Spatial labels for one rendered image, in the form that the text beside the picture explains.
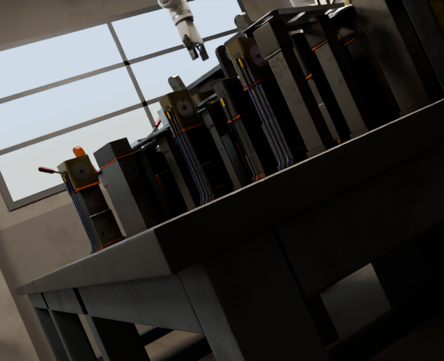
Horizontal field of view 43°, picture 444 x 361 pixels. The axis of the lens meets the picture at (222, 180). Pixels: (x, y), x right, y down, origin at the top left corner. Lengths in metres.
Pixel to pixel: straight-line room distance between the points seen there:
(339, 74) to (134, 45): 3.46
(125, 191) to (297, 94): 0.98
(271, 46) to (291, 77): 0.08
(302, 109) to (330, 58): 0.20
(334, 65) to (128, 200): 0.96
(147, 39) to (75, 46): 0.58
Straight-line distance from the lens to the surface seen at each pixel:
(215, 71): 2.22
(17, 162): 4.25
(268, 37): 1.20
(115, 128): 4.41
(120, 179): 2.01
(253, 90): 1.46
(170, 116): 1.71
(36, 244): 4.18
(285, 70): 1.19
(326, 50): 1.34
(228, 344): 0.53
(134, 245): 0.51
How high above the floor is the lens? 0.70
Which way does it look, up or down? 1 degrees up
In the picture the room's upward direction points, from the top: 24 degrees counter-clockwise
